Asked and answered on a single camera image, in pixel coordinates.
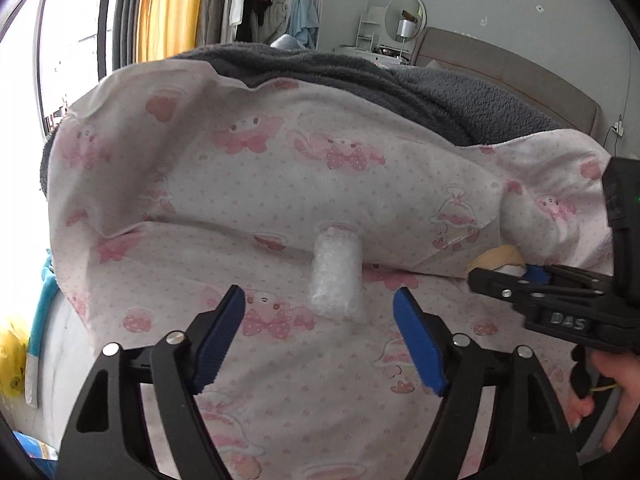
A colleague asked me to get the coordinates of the grey curtain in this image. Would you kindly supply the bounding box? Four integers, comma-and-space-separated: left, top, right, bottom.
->
112, 0, 148, 68

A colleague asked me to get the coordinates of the yellow curtain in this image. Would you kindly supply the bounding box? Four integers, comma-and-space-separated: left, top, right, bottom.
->
135, 0, 208, 63

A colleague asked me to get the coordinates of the brown cardboard tape roll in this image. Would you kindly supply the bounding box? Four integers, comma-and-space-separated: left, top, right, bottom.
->
467, 245, 527, 277

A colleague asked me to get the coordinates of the beige hanging coat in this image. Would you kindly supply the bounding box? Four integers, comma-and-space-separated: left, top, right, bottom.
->
265, 0, 301, 46

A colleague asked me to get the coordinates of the grey fleece blanket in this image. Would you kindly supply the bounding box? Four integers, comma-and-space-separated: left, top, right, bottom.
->
40, 42, 568, 206

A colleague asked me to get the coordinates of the light blue printed bag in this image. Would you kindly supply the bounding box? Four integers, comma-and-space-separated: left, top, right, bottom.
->
15, 430, 61, 466

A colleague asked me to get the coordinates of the light blue hanging garment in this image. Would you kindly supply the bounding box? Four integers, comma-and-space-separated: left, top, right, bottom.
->
290, 0, 321, 51

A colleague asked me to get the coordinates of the blue white plush toy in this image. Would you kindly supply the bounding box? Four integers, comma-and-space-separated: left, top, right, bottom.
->
27, 255, 61, 411

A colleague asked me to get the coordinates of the round wall mirror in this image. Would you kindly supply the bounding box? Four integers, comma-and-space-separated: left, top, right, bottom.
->
384, 0, 427, 43

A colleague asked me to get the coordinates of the yellow plush toy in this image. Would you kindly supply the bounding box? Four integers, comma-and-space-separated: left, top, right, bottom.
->
0, 317, 28, 401

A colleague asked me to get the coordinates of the pink printed blanket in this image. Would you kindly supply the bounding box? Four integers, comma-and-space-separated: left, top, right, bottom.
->
47, 57, 618, 480

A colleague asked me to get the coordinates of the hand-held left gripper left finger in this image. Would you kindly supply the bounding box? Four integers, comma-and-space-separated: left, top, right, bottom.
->
55, 285, 247, 480

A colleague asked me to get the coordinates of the clear bubble wrap roll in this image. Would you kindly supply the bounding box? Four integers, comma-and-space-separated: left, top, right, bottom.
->
309, 222, 365, 322

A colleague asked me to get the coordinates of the black window frame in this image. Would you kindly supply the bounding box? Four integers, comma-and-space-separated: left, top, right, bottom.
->
97, 0, 118, 81

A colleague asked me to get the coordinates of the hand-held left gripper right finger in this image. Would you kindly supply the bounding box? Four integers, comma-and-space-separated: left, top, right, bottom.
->
392, 286, 583, 480

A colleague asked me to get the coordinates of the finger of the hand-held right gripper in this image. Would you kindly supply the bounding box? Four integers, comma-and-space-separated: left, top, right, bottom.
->
525, 264, 613, 292
467, 267, 613, 317

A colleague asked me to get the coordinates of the white wire shelf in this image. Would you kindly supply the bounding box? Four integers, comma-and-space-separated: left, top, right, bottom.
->
356, 7, 383, 53

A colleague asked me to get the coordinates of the beige upholstered headboard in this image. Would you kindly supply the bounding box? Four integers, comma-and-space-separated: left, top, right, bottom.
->
412, 26, 601, 136

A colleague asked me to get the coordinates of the white table lamp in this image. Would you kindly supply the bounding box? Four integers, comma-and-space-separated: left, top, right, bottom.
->
395, 19, 417, 61

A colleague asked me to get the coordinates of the person's right hand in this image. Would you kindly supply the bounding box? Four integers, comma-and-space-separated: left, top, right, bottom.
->
567, 352, 640, 453

